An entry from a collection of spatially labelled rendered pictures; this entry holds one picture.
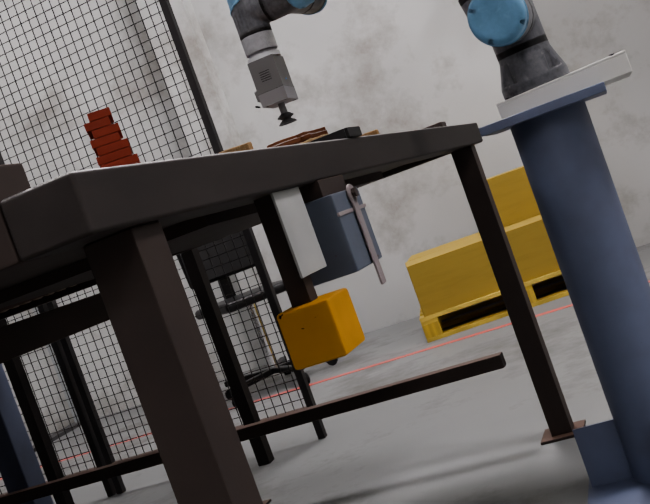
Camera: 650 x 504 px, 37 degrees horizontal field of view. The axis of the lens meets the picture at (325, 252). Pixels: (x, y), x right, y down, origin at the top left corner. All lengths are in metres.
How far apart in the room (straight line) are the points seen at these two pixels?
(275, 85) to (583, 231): 0.74
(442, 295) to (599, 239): 3.05
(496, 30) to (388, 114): 4.25
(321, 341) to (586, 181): 1.00
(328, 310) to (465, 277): 3.89
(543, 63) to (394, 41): 4.14
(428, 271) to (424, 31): 1.76
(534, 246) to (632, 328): 3.01
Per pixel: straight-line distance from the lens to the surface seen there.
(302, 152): 1.41
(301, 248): 1.31
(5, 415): 3.74
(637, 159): 6.10
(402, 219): 6.26
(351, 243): 1.42
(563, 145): 2.13
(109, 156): 2.89
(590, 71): 2.12
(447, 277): 5.13
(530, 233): 5.15
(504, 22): 2.02
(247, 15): 2.20
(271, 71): 2.17
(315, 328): 1.28
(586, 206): 2.14
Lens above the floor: 0.80
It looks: 2 degrees down
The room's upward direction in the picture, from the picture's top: 20 degrees counter-clockwise
